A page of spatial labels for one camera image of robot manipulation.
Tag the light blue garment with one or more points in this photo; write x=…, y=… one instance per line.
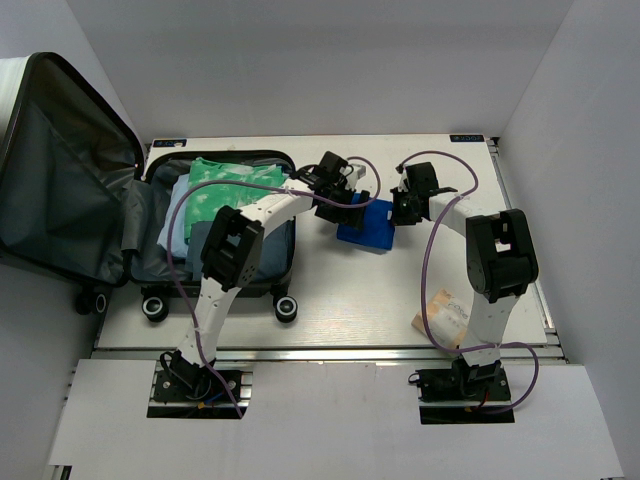
x=173, y=229

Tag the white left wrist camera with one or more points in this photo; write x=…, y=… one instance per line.
x=353, y=173

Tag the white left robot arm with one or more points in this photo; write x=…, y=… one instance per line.
x=233, y=248

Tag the blue label sticker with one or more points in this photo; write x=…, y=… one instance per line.
x=169, y=143
x=466, y=138

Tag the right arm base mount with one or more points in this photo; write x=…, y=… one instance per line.
x=450, y=397

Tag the black open suitcase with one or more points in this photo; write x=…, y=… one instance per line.
x=80, y=197

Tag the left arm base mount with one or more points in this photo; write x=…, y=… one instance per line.
x=170, y=398

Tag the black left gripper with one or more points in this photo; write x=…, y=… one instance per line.
x=352, y=216

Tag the royal blue towel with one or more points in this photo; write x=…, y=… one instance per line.
x=378, y=231

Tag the slate blue garment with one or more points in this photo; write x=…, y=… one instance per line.
x=275, y=255

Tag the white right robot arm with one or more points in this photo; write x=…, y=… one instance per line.
x=500, y=258

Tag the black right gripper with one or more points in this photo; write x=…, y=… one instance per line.
x=400, y=219

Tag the beige tissue pack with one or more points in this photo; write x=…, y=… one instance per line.
x=447, y=318

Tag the green white tie-dye shirt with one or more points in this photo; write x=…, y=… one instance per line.
x=203, y=204

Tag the blue label sticker left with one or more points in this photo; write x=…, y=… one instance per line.
x=169, y=143

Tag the blue label sticker right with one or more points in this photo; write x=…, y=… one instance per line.
x=466, y=138

